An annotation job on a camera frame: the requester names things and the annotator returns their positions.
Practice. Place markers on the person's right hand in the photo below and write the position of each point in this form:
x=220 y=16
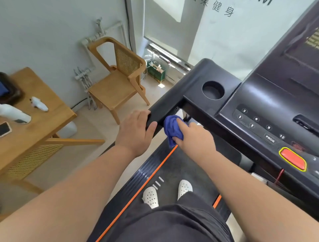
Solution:
x=197 y=142

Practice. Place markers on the person's left hand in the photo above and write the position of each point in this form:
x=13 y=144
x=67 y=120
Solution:
x=135 y=134

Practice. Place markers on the blue cleaning cloth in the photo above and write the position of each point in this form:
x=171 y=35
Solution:
x=170 y=127

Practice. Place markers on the black treadmill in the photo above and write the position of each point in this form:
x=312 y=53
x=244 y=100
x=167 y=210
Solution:
x=261 y=99

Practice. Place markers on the person's right forearm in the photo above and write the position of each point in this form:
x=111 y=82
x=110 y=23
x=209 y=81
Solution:
x=261 y=204

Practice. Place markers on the person's left forearm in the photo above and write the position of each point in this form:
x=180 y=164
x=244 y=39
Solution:
x=62 y=199

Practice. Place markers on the person's right white clog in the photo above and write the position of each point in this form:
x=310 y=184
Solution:
x=184 y=187

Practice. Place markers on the person's white clog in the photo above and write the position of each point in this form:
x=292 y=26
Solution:
x=150 y=197
x=184 y=187

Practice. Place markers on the person's left white clog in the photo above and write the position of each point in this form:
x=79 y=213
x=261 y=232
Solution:
x=150 y=197

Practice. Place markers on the person's black shorts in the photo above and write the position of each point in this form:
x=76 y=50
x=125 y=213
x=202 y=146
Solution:
x=169 y=224

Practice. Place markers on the green gift bag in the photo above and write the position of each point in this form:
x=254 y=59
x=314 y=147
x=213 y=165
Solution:
x=155 y=72

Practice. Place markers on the white pipe manifold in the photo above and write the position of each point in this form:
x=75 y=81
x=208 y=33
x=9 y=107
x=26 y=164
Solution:
x=82 y=74

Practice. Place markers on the metal window track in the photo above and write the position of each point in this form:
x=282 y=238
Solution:
x=164 y=56

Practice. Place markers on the wooden table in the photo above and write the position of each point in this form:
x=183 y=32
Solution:
x=37 y=134

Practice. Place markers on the small white handheld device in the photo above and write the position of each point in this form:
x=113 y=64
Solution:
x=40 y=104

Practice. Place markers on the white spray bottle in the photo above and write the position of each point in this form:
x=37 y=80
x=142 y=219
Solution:
x=12 y=112

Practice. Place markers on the dark brown slatted tray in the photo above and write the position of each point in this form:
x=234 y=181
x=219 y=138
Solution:
x=15 y=92

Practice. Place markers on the smartphone with white case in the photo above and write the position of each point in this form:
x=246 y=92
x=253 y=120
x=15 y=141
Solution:
x=4 y=129

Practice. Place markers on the folded blue cloth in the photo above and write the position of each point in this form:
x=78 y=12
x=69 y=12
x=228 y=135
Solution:
x=3 y=89

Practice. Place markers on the white wall heating pipes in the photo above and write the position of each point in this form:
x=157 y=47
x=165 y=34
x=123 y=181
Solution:
x=99 y=27

